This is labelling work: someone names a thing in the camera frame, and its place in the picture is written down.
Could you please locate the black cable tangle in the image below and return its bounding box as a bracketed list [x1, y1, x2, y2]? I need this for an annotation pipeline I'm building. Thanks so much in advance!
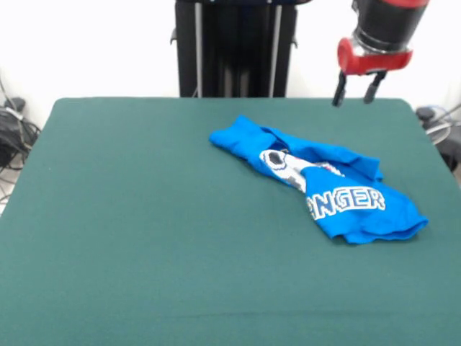
[0, 71, 42, 203]

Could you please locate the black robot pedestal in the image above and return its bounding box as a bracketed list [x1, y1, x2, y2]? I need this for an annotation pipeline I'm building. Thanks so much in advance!
[170, 0, 300, 98]

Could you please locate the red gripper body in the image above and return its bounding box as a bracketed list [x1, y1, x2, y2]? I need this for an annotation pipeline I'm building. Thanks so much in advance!
[337, 37, 414, 76]

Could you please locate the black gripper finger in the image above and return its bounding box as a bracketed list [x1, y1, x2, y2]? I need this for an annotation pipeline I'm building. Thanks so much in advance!
[363, 71, 385, 105]
[331, 70, 347, 108]

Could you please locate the dark green table cloth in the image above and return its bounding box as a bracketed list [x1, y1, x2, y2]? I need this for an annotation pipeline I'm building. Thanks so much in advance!
[0, 97, 461, 346]

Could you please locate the blue shirt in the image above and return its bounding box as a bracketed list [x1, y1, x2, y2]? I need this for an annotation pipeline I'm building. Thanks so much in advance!
[208, 114, 429, 246]

